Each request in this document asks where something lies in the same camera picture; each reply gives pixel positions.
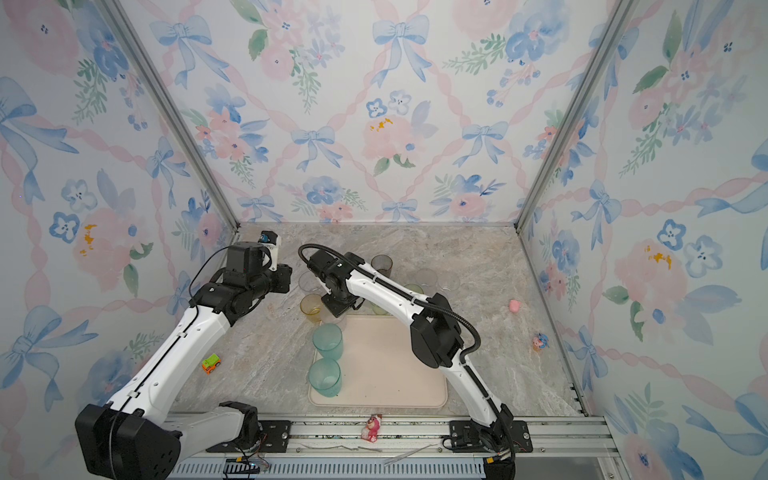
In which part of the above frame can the clear smooth cup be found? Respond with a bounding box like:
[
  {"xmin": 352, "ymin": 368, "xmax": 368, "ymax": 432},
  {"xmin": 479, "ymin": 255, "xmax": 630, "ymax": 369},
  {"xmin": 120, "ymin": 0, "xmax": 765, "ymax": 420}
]
[{"xmin": 298, "ymin": 271, "xmax": 324, "ymax": 295}]

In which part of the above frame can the teal cup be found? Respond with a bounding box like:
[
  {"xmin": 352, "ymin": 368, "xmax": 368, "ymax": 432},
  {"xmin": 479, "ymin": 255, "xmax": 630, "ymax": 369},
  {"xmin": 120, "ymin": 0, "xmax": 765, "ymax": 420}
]
[
  {"xmin": 308, "ymin": 358, "xmax": 342, "ymax": 398},
  {"xmin": 312, "ymin": 324, "xmax": 344, "ymax": 361}
]

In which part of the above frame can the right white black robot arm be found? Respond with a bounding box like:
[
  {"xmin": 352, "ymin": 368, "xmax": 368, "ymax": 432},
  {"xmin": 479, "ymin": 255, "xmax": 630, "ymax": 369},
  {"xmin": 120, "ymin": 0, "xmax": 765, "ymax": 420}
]
[{"xmin": 298, "ymin": 243, "xmax": 515, "ymax": 460}]

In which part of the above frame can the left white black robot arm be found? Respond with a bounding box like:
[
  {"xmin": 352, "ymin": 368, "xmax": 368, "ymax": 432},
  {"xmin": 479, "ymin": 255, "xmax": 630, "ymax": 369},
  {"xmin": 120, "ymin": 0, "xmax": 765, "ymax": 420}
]
[{"xmin": 75, "ymin": 231, "xmax": 292, "ymax": 479}]

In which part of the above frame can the beige plastic tray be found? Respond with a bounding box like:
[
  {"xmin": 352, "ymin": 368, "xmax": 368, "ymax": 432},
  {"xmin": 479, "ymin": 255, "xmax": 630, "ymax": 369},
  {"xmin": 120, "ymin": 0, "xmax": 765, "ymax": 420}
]
[{"xmin": 308, "ymin": 315, "xmax": 448, "ymax": 411}]

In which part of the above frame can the yellow amber cup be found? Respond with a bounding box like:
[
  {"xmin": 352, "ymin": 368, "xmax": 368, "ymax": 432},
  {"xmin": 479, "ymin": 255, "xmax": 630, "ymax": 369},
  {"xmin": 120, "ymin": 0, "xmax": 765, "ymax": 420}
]
[{"xmin": 300, "ymin": 294, "xmax": 326, "ymax": 325}]

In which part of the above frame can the smoky grey cup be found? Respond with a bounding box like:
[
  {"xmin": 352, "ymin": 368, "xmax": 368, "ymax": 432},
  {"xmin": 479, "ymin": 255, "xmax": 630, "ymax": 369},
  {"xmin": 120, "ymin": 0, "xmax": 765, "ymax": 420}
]
[{"xmin": 370, "ymin": 254, "xmax": 394, "ymax": 277}]

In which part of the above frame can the light green textured cup middle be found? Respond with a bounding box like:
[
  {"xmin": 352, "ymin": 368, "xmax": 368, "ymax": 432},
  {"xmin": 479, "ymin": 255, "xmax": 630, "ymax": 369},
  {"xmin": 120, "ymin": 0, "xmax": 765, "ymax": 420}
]
[{"xmin": 369, "ymin": 302, "xmax": 389, "ymax": 316}]

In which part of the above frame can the bright green cup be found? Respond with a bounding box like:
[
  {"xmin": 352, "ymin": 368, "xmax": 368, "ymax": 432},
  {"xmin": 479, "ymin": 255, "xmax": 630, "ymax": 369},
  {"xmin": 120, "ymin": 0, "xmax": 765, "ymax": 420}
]
[{"xmin": 405, "ymin": 284, "xmax": 424, "ymax": 295}]

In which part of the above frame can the clear cup back right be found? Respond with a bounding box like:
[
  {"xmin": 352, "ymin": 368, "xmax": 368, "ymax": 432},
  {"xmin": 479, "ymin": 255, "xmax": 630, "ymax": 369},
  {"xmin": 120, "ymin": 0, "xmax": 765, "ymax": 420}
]
[{"xmin": 414, "ymin": 268, "xmax": 438, "ymax": 292}]

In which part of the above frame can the clear cup front right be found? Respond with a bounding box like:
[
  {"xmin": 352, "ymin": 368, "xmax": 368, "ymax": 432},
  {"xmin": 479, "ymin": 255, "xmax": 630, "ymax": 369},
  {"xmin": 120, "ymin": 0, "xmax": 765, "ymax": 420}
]
[{"xmin": 437, "ymin": 273, "xmax": 461, "ymax": 295}]

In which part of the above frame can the pink bear toy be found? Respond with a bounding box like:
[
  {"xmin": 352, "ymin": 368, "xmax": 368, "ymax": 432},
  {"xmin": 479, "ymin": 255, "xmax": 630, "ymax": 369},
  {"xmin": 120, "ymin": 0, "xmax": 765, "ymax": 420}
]
[{"xmin": 360, "ymin": 414, "xmax": 382, "ymax": 443}]

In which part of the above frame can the small colourful doll toy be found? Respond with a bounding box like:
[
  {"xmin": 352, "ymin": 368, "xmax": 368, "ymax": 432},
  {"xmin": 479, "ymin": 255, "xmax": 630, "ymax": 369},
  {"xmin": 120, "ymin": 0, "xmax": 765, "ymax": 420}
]
[{"xmin": 532, "ymin": 333, "xmax": 549, "ymax": 352}]

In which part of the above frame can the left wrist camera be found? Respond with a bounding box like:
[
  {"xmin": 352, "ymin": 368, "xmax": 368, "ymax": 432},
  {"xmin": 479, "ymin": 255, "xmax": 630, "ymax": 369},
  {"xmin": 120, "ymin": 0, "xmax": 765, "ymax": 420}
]
[{"xmin": 258, "ymin": 230, "xmax": 280, "ymax": 271}]

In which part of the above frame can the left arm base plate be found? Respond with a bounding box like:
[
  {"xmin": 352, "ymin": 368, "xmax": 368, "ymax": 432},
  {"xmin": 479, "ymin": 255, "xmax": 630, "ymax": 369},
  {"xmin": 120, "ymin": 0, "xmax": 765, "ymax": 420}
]
[{"xmin": 205, "ymin": 420, "xmax": 292, "ymax": 455}]

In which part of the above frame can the aluminium rail frame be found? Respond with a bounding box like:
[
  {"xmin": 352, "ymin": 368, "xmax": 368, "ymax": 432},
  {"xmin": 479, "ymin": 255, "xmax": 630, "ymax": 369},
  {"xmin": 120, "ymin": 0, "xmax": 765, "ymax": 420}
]
[{"xmin": 165, "ymin": 415, "xmax": 630, "ymax": 479}]

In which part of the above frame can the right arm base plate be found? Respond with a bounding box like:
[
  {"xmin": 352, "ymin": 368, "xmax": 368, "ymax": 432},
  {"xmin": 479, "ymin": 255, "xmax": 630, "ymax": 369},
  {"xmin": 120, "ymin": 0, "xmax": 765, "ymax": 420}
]
[{"xmin": 442, "ymin": 420, "xmax": 533, "ymax": 454}]

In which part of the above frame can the left aluminium corner post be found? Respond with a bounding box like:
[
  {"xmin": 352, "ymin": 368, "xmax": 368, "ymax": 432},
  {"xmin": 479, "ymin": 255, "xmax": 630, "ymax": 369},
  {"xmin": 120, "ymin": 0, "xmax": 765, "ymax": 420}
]
[{"xmin": 95, "ymin": 0, "xmax": 240, "ymax": 233}]

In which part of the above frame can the aluminium corner post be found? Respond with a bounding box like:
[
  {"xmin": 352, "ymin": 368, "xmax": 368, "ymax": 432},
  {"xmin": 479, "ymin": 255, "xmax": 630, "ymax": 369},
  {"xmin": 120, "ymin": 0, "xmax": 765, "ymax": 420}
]
[
  {"xmin": 95, "ymin": 0, "xmax": 240, "ymax": 233},
  {"xmin": 515, "ymin": 0, "xmax": 636, "ymax": 235}
]

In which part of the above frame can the right aluminium corner post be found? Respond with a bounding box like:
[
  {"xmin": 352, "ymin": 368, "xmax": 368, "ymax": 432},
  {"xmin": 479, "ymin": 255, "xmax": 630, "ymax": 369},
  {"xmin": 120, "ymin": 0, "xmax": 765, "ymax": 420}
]
[{"xmin": 515, "ymin": 0, "xmax": 636, "ymax": 235}]

